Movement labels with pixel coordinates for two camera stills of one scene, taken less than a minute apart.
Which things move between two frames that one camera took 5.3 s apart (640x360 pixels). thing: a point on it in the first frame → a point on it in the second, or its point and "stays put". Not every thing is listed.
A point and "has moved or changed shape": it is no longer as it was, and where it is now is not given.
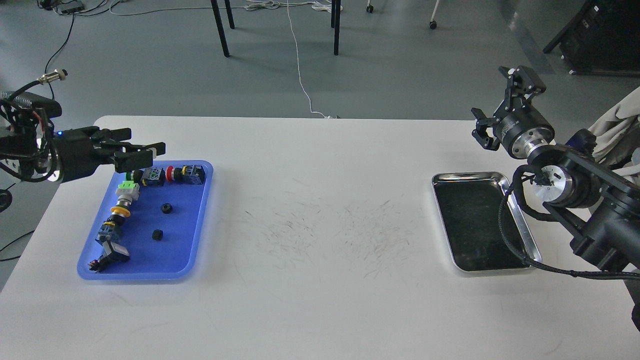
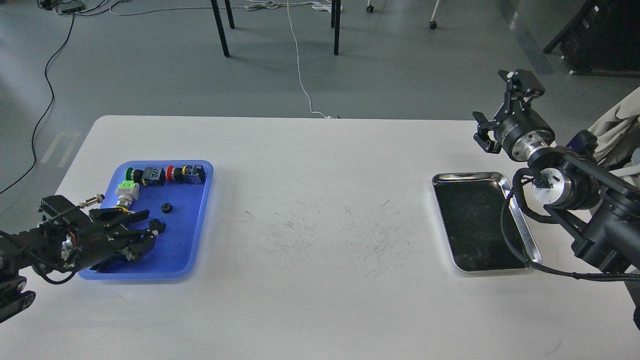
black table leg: (219, 25) stays put
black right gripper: (522, 127) stays put
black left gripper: (81, 151) → (94, 241)
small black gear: (157, 234) has moved or changed shape
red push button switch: (190, 174) stays put
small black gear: (166, 208) stays put
